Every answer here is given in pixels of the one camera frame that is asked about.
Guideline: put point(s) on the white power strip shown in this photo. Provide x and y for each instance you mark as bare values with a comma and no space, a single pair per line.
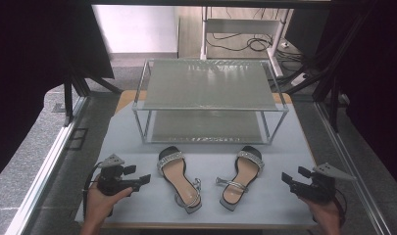
299,79

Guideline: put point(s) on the two-tier metal shoe rack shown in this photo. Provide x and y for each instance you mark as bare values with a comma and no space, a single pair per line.
209,84

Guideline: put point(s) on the white metal stand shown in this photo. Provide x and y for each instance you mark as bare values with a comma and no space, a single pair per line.
241,25

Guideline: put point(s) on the black metal stand legs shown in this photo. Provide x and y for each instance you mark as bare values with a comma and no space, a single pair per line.
333,98
68,98

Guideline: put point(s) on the aluminium frame rail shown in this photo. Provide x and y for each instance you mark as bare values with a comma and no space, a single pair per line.
356,173
39,182

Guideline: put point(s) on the person's right hand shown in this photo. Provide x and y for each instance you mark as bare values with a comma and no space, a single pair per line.
326,213

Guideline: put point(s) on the person's left hand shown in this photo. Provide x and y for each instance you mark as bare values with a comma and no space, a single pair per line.
99,205

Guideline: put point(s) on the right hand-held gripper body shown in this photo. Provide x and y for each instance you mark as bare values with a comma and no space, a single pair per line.
320,191

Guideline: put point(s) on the pale grey table mat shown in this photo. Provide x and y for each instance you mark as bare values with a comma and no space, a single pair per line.
271,202

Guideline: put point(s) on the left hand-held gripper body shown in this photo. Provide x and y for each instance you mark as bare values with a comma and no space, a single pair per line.
111,182

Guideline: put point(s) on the black curtain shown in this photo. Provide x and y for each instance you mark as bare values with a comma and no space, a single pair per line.
29,65
375,81

